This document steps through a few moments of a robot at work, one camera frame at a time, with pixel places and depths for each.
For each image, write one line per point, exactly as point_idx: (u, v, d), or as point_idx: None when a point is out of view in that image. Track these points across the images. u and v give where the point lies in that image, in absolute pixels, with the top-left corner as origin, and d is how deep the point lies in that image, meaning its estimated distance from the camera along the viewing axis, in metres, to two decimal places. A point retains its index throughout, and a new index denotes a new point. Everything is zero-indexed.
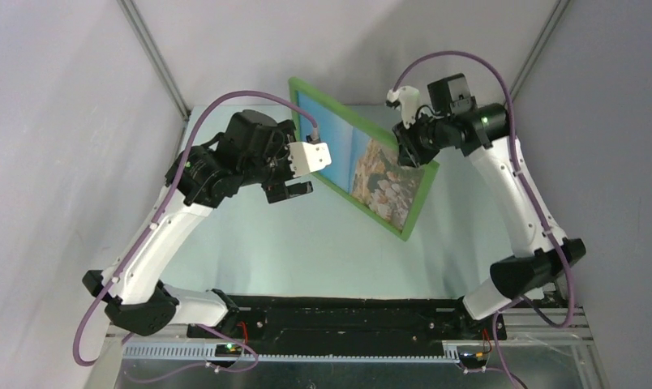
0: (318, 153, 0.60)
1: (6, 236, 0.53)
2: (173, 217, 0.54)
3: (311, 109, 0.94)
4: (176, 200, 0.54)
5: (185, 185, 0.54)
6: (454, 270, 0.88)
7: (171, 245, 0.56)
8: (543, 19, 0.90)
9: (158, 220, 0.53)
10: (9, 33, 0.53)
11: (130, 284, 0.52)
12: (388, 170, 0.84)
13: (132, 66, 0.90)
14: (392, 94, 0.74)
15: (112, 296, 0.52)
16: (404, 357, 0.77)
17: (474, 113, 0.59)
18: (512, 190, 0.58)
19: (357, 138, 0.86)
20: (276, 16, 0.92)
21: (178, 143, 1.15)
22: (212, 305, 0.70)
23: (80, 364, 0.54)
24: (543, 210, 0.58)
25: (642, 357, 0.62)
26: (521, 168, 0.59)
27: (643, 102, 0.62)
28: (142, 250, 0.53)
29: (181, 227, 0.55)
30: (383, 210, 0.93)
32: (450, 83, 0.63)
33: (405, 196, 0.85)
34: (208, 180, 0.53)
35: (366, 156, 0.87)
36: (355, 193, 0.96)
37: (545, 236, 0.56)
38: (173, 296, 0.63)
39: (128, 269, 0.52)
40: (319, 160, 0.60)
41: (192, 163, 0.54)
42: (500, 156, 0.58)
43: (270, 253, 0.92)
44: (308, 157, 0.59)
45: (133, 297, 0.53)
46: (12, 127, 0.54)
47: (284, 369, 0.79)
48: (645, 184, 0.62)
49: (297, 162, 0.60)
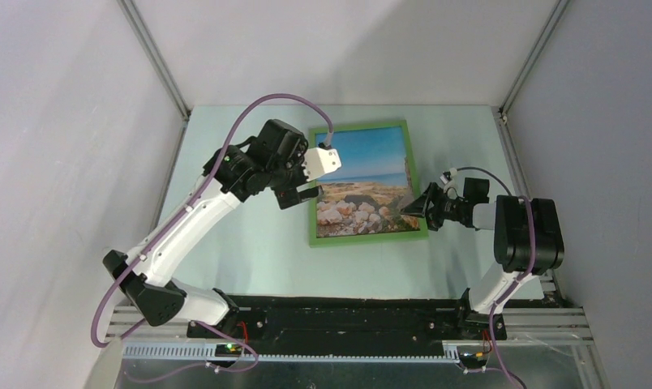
0: (332, 157, 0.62)
1: (7, 236, 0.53)
2: (209, 203, 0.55)
3: (371, 135, 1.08)
4: (212, 188, 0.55)
5: (221, 174, 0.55)
6: (456, 269, 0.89)
7: (198, 232, 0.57)
8: (544, 19, 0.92)
9: (194, 203, 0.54)
10: (7, 34, 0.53)
11: (158, 263, 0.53)
12: (386, 206, 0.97)
13: (132, 62, 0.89)
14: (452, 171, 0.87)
15: (136, 275, 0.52)
16: (404, 357, 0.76)
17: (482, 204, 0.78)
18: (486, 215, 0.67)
19: (393, 177, 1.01)
20: (277, 17, 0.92)
21: (178, 143, 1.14)
22: (215, 302, 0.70)
23: (95, 344, 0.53)
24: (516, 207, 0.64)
25: (642, 356, 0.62)
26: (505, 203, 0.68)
27: (649, 101, 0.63)
28: (173, 230, 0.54)
29: (212, 214, 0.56)
30: (329, 213, 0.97)
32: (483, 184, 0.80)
33: (370, 224, 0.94)
34: (245, 173, 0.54)
35: (385, 186, 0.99)
36: (327, 185, 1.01)
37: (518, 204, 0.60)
38: (180, 288, 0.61)
39: (156, 248, 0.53)
40: (332, 163, 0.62)
41: (233, 154, 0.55)
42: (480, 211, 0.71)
43: (272, 255, 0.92)
44: (323, 161, 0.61)
45: (157, 277, 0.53)
46: (11, 126, 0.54)
47: (284, 369, 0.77)
48: (646, 182, 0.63)
49: (311, 164, 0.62)
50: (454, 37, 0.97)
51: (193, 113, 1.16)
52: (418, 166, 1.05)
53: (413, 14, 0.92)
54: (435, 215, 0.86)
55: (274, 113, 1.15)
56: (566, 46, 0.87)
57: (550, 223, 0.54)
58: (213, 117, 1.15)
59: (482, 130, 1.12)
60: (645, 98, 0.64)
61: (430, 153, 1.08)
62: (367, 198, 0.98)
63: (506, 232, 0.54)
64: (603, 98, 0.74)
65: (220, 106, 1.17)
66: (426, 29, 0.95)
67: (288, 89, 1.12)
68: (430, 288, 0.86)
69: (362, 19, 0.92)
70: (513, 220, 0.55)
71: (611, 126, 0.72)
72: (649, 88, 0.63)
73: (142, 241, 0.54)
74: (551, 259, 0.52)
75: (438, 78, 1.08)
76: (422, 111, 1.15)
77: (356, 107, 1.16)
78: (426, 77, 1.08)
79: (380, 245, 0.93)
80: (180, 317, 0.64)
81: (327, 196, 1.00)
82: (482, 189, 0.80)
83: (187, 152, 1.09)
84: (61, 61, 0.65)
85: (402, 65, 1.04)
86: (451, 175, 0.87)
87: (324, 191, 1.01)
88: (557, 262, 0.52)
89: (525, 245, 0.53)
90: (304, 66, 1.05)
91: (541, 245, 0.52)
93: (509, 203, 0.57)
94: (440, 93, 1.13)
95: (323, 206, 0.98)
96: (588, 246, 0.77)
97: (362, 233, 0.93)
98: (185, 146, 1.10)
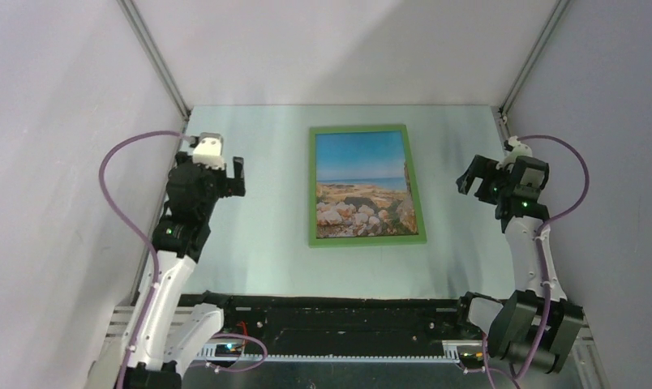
0: (208, 141, 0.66)
1: (5, 236, 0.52)
2: (173, 272, 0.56)
3: (374, 139, 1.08)
4: (168, 258, 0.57)
5: (169, 245, 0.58)
6: (458, 271, 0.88)
7: (173, 305, 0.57)
8: (543, 20, 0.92)
9: (159, 279, 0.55)
10: (10, 37, 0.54)
11: (150, 346, 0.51)
12: (385, 209, 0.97)
13: (132, 62, 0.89)
14: (513, 143, 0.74)
15: (133, 366, 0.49)
16: (404, 357, 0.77)
17: (523, 202, 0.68)
18: (527, 252, 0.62)
19: (393, 181, 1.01)
20: (277, 17, 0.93)
21: (178, 143, 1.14)
22: (204, 320, 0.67)
23: None
24: (551, 266, 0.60)
25: (643, 356, 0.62)
26: (544, 234, 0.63)
27: (648, 100, 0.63)
28: (151, 310, 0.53)
29: (178, 283, 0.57)
30: (329, 214, 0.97)
32: (527, 170, 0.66)
33: (370, 228, 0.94)
34: (192, 236, 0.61)
35: (385, 190, 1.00)
36: (327, 186, 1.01)
37: (542, 285, 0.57)
38: (169, 360, 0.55)
39: (143, 332, 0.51)
40: (212, 143, 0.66)
41: (170, 229, 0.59)
42: (525, 224, 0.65)
43: (272, 256, 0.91)
44: (208, 151, 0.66)
45: (154, 360, 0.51)
46: (13, 127, 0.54)
47: (284, 369, 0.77)
48: (645, 181, 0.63)
49: (208, 161, 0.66)
50: (454, 37, 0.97)
51: (193, 113, 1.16)
52: (418, 168, 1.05)
53: (413, 14, 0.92)
54: (486, 194, 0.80)
55: (275, 113, 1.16)
56: (565, 47, 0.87)
57: (564, 331, 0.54)
58: (214, 117, 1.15)
59: (482, 131, 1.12)
60: (645, 97, 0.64)
61: (431, 153, 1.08)
62: (367, 201, 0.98)
63: (508, 337, 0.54)
64: (603, 99, 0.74)
65: (220, 107, 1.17)
66: (426, 30, 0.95)
67: (287, 90, 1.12)
68: (430, 288, 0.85)
69: (362, 19, 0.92)
70: (523, 324, 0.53)
71: (611, 126, 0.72)
72: (649, 87, 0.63)
73: (122, 339, 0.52)
74: (547, 363, 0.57)
75: (438, 79, 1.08)
76: (422, 113, 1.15)
77: (357, 108, 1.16)
78: (426, 78, 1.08)
79: (380, 245, 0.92)
80: (189, 361, 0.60)
81: (327, 197, 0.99)
82: (535, 180, 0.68)
83: None
84: (62, 61, 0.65)
85: (402, 65, 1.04)
86: (515, 150, 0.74)
87: (324, 192, 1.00)
88: (553, 365, 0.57)
89: (523, 344, 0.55)
90: (304, 67, 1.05)
91: (542, 348, 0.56)
93: (530, 306, 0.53)
94: (440, 94, 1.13)
95: (323, 206, 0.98)
96: (589, 245, 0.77)
97: (362, 235, 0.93)
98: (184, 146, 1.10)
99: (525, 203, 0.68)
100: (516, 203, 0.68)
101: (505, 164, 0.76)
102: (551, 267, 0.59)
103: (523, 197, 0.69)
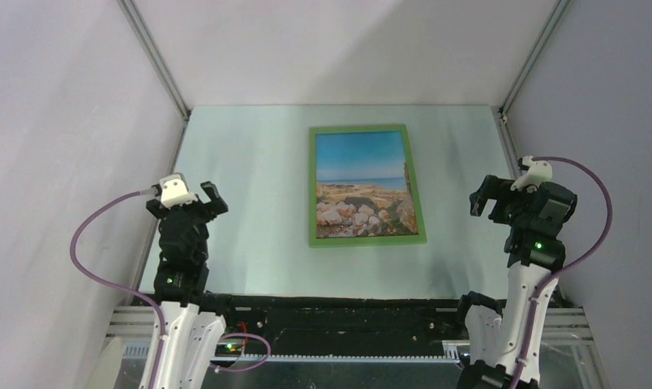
0: (171, 183, 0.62)
1: (6, 236, 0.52)
2: (179, 322, 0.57)
3: (374, 139, 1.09)
4: (173, 309, 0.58)
5: (169, 294, 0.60)
6: (458, 271, 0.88)
7: (182, 353, 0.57)
8: (543, 20, 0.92)
9: (166, 330, 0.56)
10: (9, 36, 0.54)
11: None
12: (385, 210, 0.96)
13: (131, 61, 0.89)
14: (529, 163, 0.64)
15: None
16: (403, 357, 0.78)
17: (538, 241, 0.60)
18: (516, 313, 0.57)
19: (393, 181, 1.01)
20: (276, 17, 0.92)
21: (178, 143, 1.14)
22: (205, 337, 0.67)
23: None
24: (536, 342, 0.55)
25: (643, 356, 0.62)
26: (542, 301, 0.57)
27: (648, 100, 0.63)
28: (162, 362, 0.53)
29: (185, 331, 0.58)
30: (330, 214, 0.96)
32: (549, 203, 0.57)
33: (370, 227, 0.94)
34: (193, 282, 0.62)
35: (385, 191, 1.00)
36: (327, 186, 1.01)
37: (516, 361, 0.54)
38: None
39: (159, 383, 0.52)
40: (175, 183, 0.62)
41: (170, 278, 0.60)
42: (527, 278, 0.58)
43: (272, 256, 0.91)
44: (174, 194, 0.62)
45: None
46: (12, 127, 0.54)
47: (284, 369, 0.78)
48: (645, 180, 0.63)
49: (178, 201, 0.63)
50: (454, 37, 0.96)
51: (193, 113, 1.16)
52: (418, 168, 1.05)
53: (413, 14, 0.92)
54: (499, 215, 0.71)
55: (275, 113, 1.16)
56: (565, 47, 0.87)
57: None
58: (214, 117, 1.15)
59: (482, 131, 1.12)
60: (645, 96, 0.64)
61: (431, 153, 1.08)
62: (367, 201, 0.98)
63: None
64: (603, 99, 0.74)
65: (220, 107, 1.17)
66: (426, 30, 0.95)
67: (287, 90, 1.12)
68: (430, 288, 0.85)
69: (362, 19, 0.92)
70: None
71: (611, 125, 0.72)
72: (649, 87, 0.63)
73: None
74: None
75: (438, 79, 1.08)
76: (422, 113, 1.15)
77: (357, 108, 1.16)
78: (426, 78, 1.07)
79: (380, 245, 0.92)
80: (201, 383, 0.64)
81: (327, 196, 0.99)
82: (557, 214, 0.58)
83: (187, 151, 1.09)
84: (61, 60, 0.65)
85: (402, 65, 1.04)
86: (530, 169, 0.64)
87: (324, 192, 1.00)
88: None
89: None
90: (304, 67, 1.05)
91: None
93: (495, 381, 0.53)
94: (439, 94, 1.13)
95: (323, 206, 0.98)
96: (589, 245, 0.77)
97: (361, 235, 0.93)
98: (184, 146, 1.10)
99: (539, 243, 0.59)
100: (529, 243, 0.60)
101: (524, 185, 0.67)
102: (536, 342, 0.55)
103: (538, 234, 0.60)
